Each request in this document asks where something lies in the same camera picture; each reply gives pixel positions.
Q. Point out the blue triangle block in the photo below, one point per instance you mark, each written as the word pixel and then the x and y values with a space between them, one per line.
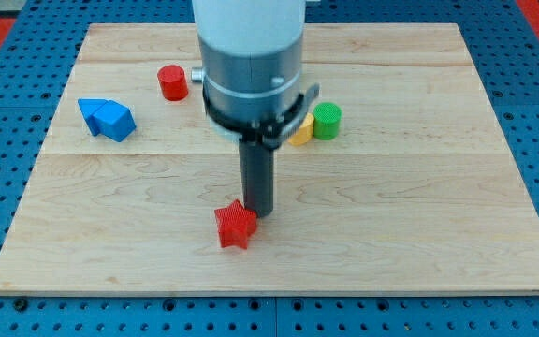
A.
pixel 88 107

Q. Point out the green cylinder block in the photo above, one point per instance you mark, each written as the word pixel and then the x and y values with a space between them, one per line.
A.
pixel 327 119

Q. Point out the wooden board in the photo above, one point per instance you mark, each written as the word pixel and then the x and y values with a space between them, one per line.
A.
pixel 418 195

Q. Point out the red star block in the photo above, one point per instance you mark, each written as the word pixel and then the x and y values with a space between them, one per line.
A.
pixel 235 225

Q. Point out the yellow block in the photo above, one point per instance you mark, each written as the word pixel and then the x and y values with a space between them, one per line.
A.
pixel 304 133

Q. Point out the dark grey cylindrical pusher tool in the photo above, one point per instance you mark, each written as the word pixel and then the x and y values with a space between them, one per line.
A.
pixel 256 169

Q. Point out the blue cube block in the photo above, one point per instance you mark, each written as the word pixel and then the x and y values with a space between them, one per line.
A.
pixel 114 120

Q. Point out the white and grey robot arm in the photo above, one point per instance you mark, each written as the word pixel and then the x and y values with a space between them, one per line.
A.
pixel 251 61

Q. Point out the red cylinder block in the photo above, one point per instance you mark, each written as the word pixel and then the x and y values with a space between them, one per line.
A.
pixel 172 82

